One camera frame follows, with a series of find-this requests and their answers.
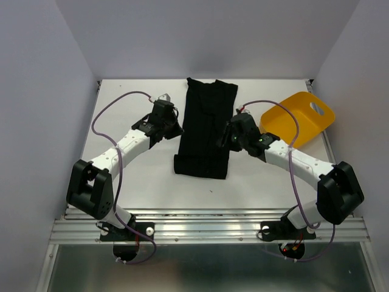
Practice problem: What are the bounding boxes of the black t shirt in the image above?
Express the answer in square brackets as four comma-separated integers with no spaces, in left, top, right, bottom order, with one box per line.
[173,77,238,179]

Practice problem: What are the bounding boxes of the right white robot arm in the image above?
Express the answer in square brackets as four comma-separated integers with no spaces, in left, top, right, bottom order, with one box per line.
[219,113,365,237]

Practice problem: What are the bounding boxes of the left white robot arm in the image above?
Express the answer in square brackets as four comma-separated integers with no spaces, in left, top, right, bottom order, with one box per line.
[66,100,183,240]

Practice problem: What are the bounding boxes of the yellow plastic basket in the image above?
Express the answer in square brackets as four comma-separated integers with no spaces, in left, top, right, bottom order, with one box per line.
[259,91,336,148]

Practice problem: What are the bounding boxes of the aluminium mounting rail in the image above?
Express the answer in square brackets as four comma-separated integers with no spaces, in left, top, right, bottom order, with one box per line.
[48,207,371,244]

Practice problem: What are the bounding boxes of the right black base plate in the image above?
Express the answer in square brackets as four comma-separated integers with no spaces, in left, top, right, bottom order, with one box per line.
[256,220,316,242]

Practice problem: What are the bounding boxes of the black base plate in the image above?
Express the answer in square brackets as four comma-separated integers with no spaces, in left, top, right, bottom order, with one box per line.
[96,221,155,242]
[256,220,316,242]

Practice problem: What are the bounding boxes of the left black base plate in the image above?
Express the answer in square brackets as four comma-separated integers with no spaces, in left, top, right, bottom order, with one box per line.
[96,221,155,242]

